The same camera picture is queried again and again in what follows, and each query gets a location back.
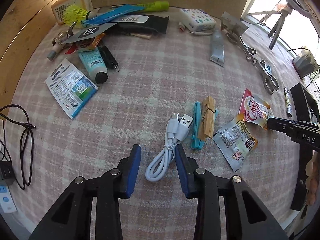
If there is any red coffee mate sachet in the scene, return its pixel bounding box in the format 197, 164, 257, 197
239, 88, 274, 130

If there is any metal clamp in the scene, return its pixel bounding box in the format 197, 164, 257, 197
252, 57, 279, 95
226, 31, 257, 64

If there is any wooden clothespin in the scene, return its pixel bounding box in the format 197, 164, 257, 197
198, 96, 216, 141

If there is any blue plastic clothespin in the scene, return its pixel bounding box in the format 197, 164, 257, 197
191, 101, 217, 151

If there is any grey cream tube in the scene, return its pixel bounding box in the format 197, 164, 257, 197
210, 29, 225, 67

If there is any white usb cable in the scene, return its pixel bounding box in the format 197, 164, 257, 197
145, 112, 194, 183

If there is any star pattern tissue pack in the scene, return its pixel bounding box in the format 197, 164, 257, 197
178, 9, 216, 31

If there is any black wet wipes pack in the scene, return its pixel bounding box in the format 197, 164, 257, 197
108, 15, 169, 34

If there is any blue wet wipe sachet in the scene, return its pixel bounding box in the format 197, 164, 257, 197
81, 4, 145, 27

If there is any right hand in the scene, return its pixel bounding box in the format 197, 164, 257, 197
305, 152, 319, 206

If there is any black storage tray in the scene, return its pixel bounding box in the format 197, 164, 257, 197
290, 83, 319, 211

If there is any white power strip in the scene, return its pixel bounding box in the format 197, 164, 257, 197
0, 185, 17, 213

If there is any potted spider plant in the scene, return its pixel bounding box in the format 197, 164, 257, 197
287, 46, 319, 94

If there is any black tripod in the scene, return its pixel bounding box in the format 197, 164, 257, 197
268, 0, 312, 50

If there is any plaid tablecloth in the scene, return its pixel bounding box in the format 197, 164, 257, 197
10, 15, 300, 239

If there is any blue white packet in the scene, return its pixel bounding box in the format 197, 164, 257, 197
45, 59, 98, 120

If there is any teal hand cream tube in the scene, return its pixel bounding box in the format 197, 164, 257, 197
78, 47, 108, 85

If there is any black pen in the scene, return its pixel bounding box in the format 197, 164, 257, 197
98, 43, 119, 72

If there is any small snack bar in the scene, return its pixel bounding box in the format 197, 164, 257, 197
65, 33, 105, 55

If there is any green tube bottle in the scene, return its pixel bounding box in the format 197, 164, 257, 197
100, 0, 170, 14

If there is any grey round-logo card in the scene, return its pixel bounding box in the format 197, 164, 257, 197
63, 22, 117, 44

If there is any yellow shuttlecock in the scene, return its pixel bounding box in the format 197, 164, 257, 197
63, 5, 97, 28

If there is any orange tissue pack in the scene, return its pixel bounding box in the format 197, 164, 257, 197
51, 0, 93, 25

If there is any black power cable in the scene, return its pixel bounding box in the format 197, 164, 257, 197
0, 104, 37, 190

